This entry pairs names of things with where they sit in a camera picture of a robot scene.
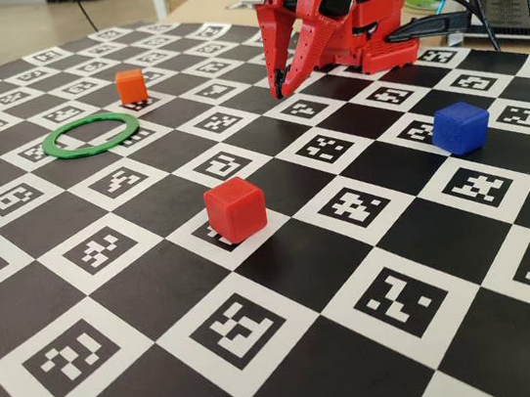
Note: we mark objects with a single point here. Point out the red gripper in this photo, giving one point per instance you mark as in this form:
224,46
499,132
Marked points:
280,15

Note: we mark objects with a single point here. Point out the orange cube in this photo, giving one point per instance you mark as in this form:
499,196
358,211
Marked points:
131,86

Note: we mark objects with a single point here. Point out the red cube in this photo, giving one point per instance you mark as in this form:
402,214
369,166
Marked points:
237,209

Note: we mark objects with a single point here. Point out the blue cube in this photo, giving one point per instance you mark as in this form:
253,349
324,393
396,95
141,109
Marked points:
460,129

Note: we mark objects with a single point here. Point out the red robot arm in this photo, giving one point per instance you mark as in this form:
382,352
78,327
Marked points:
382,14

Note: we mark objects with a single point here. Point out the green white flat object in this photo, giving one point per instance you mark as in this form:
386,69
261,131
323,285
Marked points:
420,4

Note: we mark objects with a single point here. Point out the black white marker checkerboard mat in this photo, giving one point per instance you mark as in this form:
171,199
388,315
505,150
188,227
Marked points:
305,276

